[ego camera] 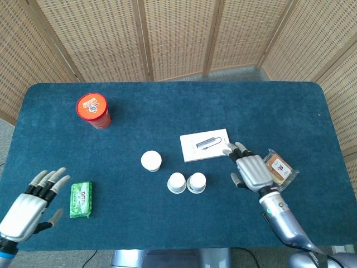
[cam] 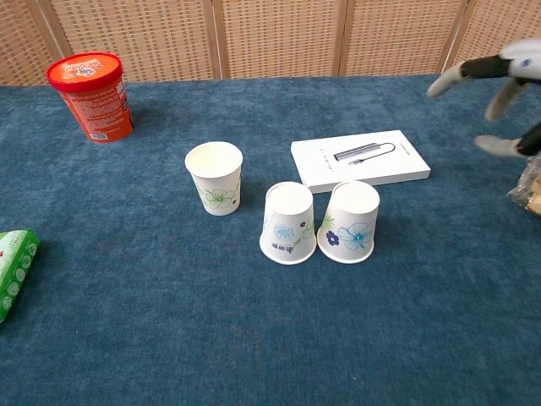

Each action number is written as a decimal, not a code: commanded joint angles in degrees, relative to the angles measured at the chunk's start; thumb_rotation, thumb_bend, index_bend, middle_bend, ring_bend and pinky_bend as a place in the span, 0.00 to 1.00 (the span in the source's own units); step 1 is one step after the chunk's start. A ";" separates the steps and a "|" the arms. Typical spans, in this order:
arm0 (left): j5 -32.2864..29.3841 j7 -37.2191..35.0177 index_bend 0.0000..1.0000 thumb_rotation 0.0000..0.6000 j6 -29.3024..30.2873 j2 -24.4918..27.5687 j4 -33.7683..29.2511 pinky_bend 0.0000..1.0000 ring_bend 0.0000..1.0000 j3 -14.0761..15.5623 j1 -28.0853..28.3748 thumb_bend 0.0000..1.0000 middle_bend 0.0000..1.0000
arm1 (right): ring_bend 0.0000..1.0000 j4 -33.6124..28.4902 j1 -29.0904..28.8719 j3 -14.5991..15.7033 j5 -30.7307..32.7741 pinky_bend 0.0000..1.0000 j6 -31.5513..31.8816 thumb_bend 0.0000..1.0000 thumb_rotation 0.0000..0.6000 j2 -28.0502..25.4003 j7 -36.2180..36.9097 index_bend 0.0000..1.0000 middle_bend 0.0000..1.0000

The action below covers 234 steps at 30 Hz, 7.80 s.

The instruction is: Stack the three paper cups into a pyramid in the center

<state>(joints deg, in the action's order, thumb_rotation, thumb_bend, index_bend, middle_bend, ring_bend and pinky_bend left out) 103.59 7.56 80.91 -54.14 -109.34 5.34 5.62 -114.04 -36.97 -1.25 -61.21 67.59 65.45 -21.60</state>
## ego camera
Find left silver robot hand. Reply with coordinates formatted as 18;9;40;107
0;167;71;243

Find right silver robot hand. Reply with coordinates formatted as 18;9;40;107
223;141;276;194

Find paper cup blue flower print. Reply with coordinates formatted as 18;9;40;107
186;172;207;194

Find paper cup dandelion text print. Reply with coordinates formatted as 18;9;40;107
167;172;187;194

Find paper cup green flower print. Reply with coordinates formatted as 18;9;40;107
141;150;162;173

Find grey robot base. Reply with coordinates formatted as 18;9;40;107
111;247;232;268

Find clear plastic snack packet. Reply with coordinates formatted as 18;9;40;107
263;149;300;192

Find white USB hub box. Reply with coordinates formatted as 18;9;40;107
180;128;233;163

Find green snack packet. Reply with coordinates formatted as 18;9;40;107
69;180;93;219

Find orange snack tub red lid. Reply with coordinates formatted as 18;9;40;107
76;92;112;130

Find woven bamboo folding screen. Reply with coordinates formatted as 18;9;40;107
0;0;357;159

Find black floor cable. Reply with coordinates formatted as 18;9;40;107
83;250;98;268
231;247;260;268

